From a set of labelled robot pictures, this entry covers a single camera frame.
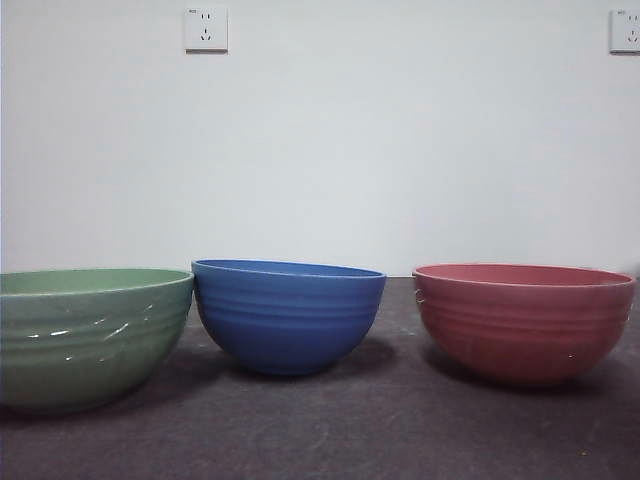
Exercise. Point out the red ribbed bowl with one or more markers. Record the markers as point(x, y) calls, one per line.
point(525, 325)

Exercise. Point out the green ribbed bowl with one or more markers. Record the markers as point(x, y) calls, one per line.
point(90, 345)

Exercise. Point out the blue ribbed bowl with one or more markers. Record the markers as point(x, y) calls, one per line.
point(285, 325)

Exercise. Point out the white wall socket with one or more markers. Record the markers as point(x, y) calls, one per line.
point(206, 29)
point(626, 32)

